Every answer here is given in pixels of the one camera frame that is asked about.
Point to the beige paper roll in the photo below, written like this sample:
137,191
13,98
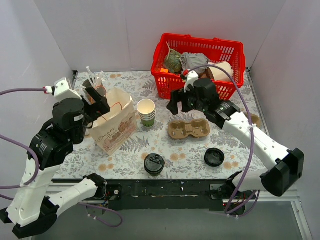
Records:
219,74

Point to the grey straw holder cup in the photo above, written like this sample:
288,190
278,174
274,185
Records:
97,84

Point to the green netted melon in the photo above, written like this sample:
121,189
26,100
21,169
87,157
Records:
172,62

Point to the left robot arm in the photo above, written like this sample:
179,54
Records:
32,211

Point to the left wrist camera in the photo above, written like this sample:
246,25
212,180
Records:
62,90

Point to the grey crumpled paper bag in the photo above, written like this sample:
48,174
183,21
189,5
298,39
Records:
193,60

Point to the green paper coffee cup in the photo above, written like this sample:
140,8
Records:
154,174

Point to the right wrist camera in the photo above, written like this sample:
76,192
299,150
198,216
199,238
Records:
191,77

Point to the cardboard cup carrier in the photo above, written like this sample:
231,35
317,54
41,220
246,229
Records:
255,119
180,129

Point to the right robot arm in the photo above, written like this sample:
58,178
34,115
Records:
284,166

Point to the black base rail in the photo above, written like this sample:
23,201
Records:
161,194

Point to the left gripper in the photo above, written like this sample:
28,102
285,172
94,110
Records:
89,110

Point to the spare black cup lid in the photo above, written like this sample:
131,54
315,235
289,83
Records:
214,157

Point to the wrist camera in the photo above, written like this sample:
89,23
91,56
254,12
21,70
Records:
191,77
62,90

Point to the stack of green paper cups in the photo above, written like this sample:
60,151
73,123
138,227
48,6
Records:
147,111

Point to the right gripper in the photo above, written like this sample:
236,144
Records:
185,103

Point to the white wrapped straws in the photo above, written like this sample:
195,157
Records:
91,75

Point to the beige paper bag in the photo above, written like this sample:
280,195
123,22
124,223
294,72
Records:
112,129

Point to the black plastic cup lid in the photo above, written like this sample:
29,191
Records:
154,163

